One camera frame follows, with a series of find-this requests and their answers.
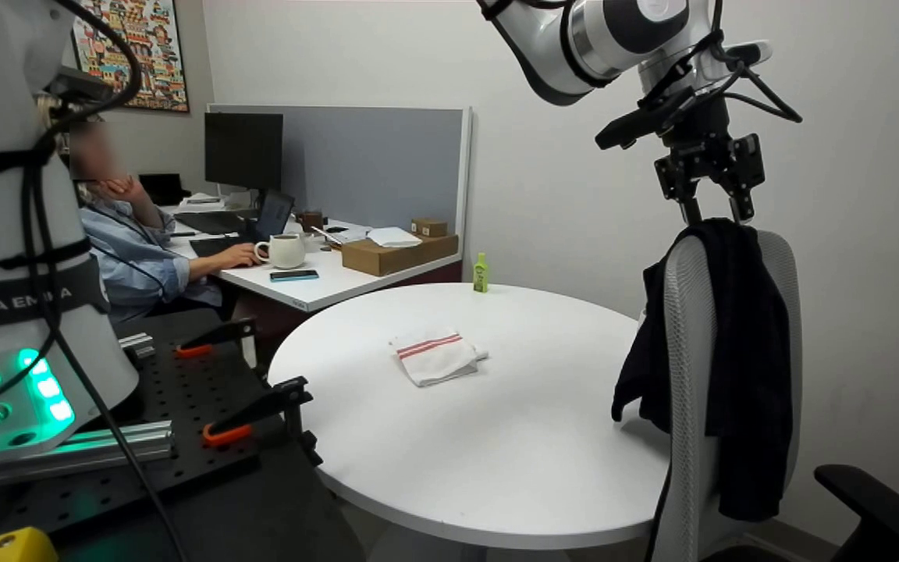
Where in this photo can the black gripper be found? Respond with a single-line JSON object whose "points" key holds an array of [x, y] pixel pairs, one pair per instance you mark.
{"points": [[717, 161]]}

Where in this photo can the black cloth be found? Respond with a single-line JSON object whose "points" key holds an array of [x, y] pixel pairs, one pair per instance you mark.
{"points": [[742, 364]]}

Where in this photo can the grey office chair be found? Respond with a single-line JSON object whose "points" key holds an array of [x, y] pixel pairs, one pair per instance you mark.
{"points": [[694, 415]]}

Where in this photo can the black chair armrest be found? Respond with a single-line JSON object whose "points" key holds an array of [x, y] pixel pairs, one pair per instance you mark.
{"points": [[882, 509]]}

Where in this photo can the small cardboard box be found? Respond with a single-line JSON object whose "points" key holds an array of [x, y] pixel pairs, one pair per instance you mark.
{"points": [[429, 228]]}

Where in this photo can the white towel with red stripes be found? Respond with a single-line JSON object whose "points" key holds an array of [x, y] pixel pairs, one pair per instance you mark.
{"points": [[437, 358]]}

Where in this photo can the white paper package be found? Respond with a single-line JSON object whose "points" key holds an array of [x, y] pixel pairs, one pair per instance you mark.
{"points": [[395, 238]]}

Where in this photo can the large open cardboard box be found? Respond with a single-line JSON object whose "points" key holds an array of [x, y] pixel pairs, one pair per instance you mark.
{"points": [[399, 257]]}

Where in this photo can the grey desk partition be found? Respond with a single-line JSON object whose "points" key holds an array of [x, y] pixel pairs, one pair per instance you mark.
{"points": [[388, 165]]}

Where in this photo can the white office desk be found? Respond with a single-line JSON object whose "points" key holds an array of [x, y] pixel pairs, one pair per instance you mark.
{"points": [[314, 285]]}

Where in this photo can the black smartphone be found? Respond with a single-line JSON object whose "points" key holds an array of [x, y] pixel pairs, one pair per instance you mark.
{"points": [[296, 273]]}

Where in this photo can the cream coffee mug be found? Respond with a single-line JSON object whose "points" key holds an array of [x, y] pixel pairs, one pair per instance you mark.
{"points": [[284, 252]]}

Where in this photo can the open laptop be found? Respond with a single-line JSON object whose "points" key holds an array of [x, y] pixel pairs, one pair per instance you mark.
{"points": [[272, 212]]}

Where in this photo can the black computer monitor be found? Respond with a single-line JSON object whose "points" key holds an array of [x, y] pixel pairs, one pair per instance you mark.
{"points": [[244, 150]]}

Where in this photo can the black orange clamp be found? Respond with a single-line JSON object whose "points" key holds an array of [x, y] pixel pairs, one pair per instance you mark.
{"points": [[258, 410], [216, 337]]}

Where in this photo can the seated person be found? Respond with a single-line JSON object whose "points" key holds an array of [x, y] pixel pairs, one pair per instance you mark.
{"points": [[127, 252]]}

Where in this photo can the black perforated mounting table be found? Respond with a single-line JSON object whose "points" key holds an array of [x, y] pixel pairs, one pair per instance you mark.
{"points": [[189, 477]]}

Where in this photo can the yellow object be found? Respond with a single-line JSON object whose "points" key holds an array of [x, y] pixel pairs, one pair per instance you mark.
{"points": [[13, 546]]}

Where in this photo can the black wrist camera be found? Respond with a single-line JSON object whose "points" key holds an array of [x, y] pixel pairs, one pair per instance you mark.
{"points": [[626, 128]]}

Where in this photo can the colourful wall painting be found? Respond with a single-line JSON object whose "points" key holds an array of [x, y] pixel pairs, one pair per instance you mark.
{"points": [[133, 51]]}

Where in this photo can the aluminium rail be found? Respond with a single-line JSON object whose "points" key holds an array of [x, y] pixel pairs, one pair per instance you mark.
{"points": [[106, 441]]}

